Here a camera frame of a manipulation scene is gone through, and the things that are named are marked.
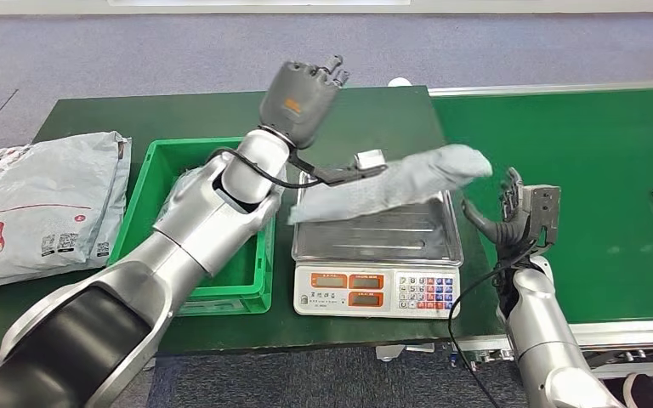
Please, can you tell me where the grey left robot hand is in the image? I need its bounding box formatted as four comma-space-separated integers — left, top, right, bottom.
258, 54, 351, 150

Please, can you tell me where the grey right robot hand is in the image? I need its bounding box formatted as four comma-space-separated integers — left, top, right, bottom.
461, 167, 531, 247

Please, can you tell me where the grey parcel bag red print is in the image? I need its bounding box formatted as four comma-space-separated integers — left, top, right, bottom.
160, 164, 215, 224

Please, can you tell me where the green conveyor belt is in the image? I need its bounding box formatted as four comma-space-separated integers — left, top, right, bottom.
430, 87, 653, 326

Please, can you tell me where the large flat grey parcel bag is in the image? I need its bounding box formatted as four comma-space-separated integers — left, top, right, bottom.
0, 131, 132, 296

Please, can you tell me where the steel weighing tray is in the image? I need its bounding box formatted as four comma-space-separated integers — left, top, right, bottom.
291, 171, 464, 268

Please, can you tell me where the white electronic scale body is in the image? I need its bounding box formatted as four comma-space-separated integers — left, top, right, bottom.
292, 261, 462, 320

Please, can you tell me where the green plastic crate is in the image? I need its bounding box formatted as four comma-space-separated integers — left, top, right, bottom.
106, 136, 275, 316

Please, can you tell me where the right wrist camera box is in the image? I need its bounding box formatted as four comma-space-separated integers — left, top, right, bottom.
520, 184, 562, 250

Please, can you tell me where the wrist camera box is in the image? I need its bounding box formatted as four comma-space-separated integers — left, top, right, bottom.
289, 149, 389, 188
520, 184, 562, 250

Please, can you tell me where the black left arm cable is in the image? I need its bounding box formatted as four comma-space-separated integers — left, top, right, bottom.
205, 147, 322, 190

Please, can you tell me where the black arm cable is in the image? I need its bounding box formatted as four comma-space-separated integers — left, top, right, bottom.
205, 147, 322, 190
447, 245, 536, 408

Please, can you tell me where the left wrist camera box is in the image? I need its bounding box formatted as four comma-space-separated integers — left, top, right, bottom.
289, 149, 389, 188

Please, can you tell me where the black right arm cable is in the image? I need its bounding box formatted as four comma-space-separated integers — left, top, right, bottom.
447, 245, 536, 408

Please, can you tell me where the aluminium conveyor frame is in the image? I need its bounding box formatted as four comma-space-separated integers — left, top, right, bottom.
428, 78, 653, 381

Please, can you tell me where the grey table foot bracket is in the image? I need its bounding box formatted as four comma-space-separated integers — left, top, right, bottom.
374, 342, 435, 363

